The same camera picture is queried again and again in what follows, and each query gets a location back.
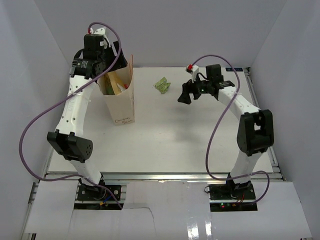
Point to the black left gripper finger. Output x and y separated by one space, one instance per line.
120 63
116 48

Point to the blue right corner label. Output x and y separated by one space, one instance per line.
237 69

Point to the cream paper bag orange handles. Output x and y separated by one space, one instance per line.
122 106

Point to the aluminium front rail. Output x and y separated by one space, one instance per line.
166 176

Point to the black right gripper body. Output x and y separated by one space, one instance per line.
202 87

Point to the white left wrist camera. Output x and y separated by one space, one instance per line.
102 32

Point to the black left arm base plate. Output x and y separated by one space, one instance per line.
101 197

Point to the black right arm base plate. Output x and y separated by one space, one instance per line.
222 200

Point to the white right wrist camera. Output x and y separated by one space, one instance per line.
193 70

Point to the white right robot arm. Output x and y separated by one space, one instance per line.
255 133

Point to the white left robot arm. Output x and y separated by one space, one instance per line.
67 139

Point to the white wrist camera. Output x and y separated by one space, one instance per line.
102 32
193 70

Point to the green snack packet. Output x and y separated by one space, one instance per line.
162 85

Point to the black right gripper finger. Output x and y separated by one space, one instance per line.
188 87
185 98

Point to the large brown kraft snack bag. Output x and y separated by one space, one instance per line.
111 84

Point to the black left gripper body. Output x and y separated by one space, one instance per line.
107 58

